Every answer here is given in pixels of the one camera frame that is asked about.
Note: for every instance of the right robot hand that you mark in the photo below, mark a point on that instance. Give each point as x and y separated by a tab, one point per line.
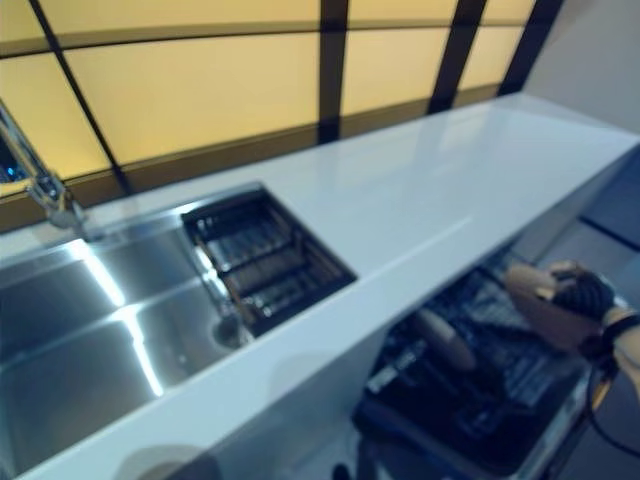
585	295

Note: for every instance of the small beige plate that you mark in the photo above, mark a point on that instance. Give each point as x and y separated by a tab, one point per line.
530	290

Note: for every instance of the large beige plate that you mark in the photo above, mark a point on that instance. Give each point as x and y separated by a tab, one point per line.
447	337

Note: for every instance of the open black dishwasher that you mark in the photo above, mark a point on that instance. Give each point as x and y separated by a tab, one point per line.
450	415

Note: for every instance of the black robot foot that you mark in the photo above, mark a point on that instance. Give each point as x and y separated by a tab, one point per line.
341	472

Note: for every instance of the white cabinet door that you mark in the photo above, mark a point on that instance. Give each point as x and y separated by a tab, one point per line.
310	425

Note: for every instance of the black dish drying rack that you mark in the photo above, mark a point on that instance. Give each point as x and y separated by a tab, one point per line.
265	260

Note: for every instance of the round steel sink drain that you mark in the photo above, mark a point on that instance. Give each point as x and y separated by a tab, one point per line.
227	331

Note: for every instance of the stainless steel sink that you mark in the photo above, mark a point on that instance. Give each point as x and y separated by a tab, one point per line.
100	325

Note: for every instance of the chrome kitchen faucet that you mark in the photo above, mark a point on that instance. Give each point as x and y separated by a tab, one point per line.
40	185

